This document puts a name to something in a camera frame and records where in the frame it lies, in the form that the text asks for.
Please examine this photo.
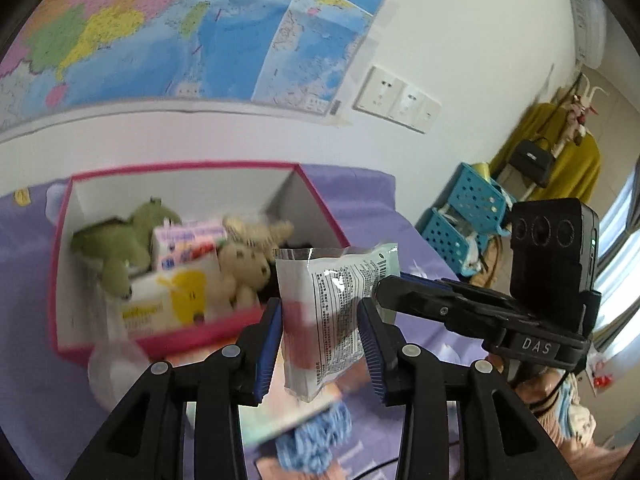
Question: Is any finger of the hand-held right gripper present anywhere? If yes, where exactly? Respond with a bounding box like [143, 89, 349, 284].
[375, 275, 532, 342]
[399, 273, 507, 300]

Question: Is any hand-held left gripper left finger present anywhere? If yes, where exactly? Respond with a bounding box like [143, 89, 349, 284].
[65, 297, 284, 480]

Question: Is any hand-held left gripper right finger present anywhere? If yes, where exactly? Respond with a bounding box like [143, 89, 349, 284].
[356, 297, 581, 480]

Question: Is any pink cardboard box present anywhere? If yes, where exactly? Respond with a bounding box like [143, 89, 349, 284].
[48, 161, 351, 367]

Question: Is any white snack packet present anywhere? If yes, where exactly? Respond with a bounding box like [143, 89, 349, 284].
[274, 242, 401, 404]

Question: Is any beige plush toy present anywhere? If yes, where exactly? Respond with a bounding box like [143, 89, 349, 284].
[217, 215, 297, 312]

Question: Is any yellow and white tissue pack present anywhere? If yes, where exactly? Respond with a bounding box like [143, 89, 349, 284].
[120, 264, 224, 342]

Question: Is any pink and white tissue pack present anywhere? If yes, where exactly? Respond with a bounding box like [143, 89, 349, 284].
[151, 219, 230, 275]

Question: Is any green plush toy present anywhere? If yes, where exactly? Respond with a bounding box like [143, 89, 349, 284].
[70, 198, 184, 299]

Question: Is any blue perforated plastic basket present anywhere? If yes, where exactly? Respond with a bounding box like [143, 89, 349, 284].
[419, 206, 482, 277]
[446, 161, 517, 237]

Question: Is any window curtain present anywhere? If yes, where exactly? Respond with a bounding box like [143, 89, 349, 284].
[590, 160, 640, 352]

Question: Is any mustard yellow coat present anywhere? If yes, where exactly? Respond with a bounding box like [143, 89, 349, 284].
[489, 101, 604, 207]

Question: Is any black handbag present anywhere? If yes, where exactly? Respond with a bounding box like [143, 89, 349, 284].
[508, 138, 558, 189]

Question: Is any purple floral bedsheet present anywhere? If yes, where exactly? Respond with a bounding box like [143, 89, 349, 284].
[0, 162, 507, 480]

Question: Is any blue chenille cloth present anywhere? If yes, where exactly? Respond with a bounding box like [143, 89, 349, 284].
[274, 399, 354, 479]

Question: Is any white coat rack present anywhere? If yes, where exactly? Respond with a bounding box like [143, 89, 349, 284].
[564, 71, 607, 147]

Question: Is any clear plastic cup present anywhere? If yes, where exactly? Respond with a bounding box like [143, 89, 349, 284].
[87, 337, 153, 411]

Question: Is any light blue cloth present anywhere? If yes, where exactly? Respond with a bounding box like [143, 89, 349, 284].
[559, 379, 597, 442]

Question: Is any peach blanket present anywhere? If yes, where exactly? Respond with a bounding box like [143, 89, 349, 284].
[515, 360, 640, 480]

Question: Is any white air conditioner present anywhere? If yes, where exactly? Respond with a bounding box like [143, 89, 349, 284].
[566, 0, 609, 69]

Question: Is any black cable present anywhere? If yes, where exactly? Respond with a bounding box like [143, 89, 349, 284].
[349, 441, 462, 480]

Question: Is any white wall socket panel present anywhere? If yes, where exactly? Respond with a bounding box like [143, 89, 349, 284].
[352, 65, 402, 114]
[391, 85, 427, 127]
[417, 97, 442, 135]

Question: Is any colourful wall map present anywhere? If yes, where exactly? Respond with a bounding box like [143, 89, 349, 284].
[0, 0, 407, 132]

